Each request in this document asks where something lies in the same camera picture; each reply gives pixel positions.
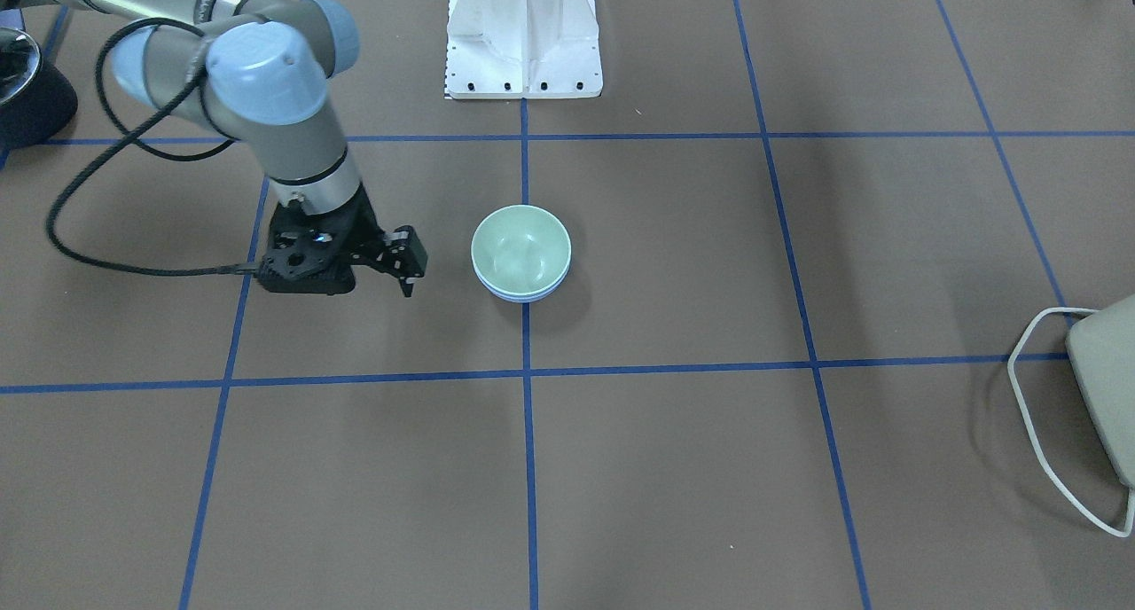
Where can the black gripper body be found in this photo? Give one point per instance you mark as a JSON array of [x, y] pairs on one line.
[[364, 227]]

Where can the blue bowl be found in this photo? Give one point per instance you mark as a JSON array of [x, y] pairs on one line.
[[518, 286]]

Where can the green bowl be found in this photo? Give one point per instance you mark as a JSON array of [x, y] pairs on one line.
[[522, 237]]

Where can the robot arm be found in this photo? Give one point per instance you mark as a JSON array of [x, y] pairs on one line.
[[254, 72]]

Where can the dark blue saucepan with lid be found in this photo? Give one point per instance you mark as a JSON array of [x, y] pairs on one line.
[[37, 100]]

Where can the cream toaster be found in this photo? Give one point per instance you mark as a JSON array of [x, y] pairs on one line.
[[1101, 349]]

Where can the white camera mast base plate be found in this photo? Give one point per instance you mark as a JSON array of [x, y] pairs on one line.
[[575, 72]]

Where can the white camera mast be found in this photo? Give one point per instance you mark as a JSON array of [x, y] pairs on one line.
[[521, 30]]

